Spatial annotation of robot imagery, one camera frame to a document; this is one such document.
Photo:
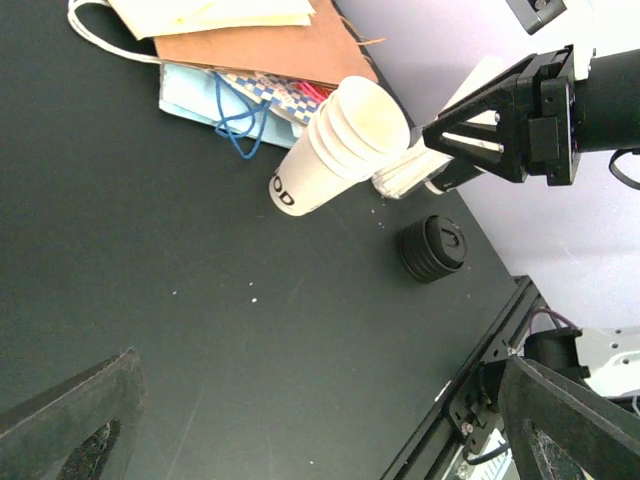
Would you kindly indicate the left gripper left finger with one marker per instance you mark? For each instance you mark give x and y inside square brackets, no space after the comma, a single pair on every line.
[83,428]

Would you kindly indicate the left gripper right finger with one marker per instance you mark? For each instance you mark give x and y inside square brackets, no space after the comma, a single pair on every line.
[558,429]

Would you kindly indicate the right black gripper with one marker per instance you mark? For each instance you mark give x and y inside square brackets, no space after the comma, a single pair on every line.
[482,123]

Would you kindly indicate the right black lid stack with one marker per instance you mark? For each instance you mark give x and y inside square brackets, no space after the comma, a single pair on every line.
[432,248]

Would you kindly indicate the white paper cup stack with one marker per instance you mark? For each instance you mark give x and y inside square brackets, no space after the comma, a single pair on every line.
[357,131]

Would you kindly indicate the brown kraft paper bag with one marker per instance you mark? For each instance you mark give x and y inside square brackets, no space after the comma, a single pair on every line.
[323,52]

